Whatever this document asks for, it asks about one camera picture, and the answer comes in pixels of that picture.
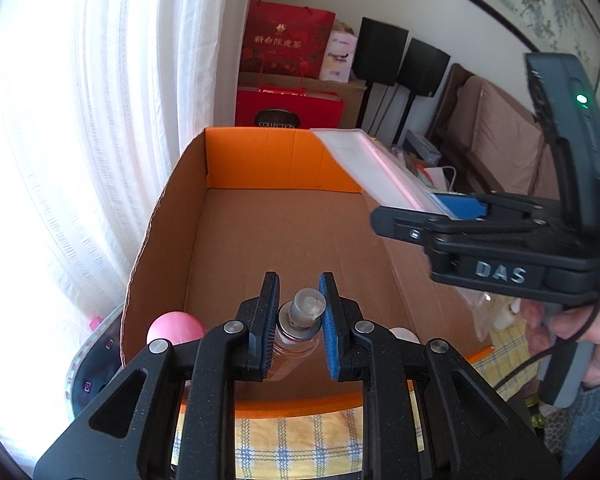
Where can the blue and white carton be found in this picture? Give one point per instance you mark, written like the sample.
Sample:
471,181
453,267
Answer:
422,147

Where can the person's grey knit clothing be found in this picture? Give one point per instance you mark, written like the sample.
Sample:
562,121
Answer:
595,435

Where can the pink and white gift bag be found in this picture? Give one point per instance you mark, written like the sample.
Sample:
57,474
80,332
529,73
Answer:
337,57

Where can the clear plastic bag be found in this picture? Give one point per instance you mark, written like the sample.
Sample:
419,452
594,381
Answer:
500,315

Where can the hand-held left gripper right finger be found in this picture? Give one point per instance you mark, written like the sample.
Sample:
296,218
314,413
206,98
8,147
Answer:
330,332

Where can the clear pump bottle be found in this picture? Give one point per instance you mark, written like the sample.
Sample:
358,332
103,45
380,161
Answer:
292,347

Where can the red bag with oval label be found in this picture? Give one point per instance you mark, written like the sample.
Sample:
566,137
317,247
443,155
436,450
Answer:
290,107

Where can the floral patterned bag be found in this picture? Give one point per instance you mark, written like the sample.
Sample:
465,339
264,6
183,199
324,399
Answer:
345,26

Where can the yellow plaid tablecloth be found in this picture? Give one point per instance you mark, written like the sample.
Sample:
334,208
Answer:
280,440

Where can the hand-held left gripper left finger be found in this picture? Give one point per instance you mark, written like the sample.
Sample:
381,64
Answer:
267,332

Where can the black speaker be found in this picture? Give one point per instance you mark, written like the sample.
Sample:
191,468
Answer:
422,67
380,50

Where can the pink ball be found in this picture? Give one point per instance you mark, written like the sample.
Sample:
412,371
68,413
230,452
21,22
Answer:
172,327

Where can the black speaker stand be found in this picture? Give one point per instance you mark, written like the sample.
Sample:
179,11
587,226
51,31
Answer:
372,110
404,115

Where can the brown cushioned sofa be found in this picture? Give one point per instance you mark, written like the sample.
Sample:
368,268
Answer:
500,130

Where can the large red gift bag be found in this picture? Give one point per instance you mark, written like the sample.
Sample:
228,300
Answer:
280,40

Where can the clear zip bag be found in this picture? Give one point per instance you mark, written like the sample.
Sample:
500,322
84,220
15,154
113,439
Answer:
370,165

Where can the orange-lined cardboard box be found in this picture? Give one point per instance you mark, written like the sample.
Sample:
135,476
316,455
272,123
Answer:
280,230

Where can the white round cap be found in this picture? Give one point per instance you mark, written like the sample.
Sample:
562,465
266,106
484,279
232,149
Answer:
405,335

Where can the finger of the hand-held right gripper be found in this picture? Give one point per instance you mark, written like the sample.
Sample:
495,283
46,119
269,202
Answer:
400,225
462,207

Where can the framed ink painting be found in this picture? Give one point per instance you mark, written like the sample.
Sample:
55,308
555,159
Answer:
540,0

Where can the white sheer curtain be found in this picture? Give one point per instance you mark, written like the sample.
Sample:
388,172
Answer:
80,135

